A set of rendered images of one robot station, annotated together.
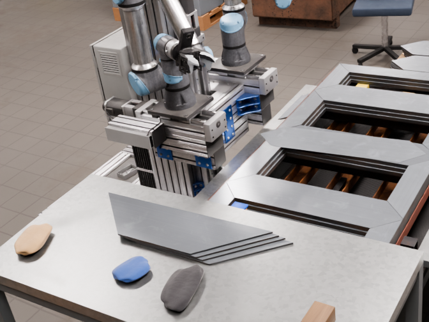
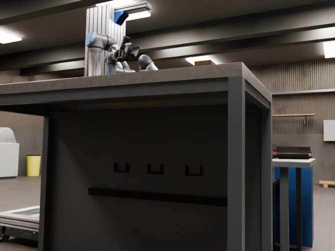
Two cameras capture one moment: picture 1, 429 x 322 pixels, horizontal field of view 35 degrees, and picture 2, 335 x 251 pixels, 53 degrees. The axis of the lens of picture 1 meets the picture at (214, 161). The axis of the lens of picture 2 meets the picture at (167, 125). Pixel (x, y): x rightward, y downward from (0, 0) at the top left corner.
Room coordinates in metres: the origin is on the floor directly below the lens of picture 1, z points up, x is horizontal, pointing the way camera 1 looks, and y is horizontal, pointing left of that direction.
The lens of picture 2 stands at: (0.18, 0.16, 0.80)
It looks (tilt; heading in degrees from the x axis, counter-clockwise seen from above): 4 degrees up; 349
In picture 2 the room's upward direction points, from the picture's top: 1 degrees clockwise
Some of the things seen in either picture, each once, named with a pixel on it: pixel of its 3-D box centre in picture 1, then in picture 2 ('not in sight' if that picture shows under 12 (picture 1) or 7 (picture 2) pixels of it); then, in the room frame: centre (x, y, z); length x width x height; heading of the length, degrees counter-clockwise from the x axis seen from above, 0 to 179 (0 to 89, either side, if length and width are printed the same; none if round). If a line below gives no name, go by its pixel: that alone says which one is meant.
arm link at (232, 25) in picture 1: (232, 29); not in sight; (3.25, -0.19, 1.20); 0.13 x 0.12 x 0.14; 168
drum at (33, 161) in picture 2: not in sight; (33, 165); (10.52, 2.11, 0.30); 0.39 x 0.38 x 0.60; 53
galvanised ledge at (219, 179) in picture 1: (270, 143); not in sight; (3.00, -0.29, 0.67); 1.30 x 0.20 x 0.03; 144
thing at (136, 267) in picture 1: (133, 269); not in sight; (1.67, 0.30, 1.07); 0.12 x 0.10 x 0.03; 129
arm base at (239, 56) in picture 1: (235, 51); not in sight; (3.24, -0.19, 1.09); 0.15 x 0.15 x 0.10
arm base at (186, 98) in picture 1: (178, 93); not in sight; (2.85, 0.11, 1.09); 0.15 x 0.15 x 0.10
